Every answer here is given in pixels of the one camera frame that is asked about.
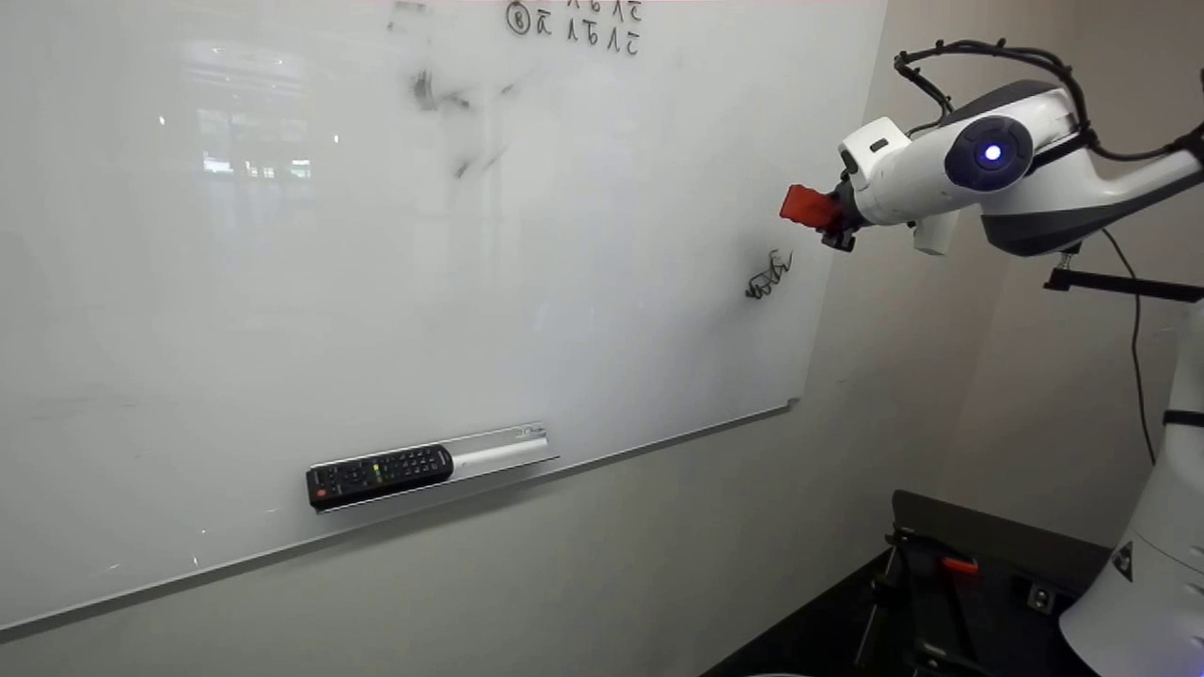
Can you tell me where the black remote control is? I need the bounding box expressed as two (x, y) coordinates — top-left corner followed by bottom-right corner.
(306, 439), (460, 515)

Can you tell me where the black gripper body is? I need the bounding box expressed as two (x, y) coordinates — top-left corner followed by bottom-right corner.
(830, 168), (873, 255)

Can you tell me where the thin camera cable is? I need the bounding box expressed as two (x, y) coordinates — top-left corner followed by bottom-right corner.
(1093, 224), (1162, 470)

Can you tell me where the black camera stand bar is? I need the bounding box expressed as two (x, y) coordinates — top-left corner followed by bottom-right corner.
(1042, 241), (1204, 306)

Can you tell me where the black clamp with red handle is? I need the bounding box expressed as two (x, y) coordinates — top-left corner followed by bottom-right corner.
(857, 523), (993, 677)

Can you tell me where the large white glass whiteboard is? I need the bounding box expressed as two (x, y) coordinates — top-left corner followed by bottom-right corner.
(0, 0), (892, 632)

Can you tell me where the orange felt eraser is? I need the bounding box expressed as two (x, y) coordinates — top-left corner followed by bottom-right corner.
(775, 181), (843, 236)

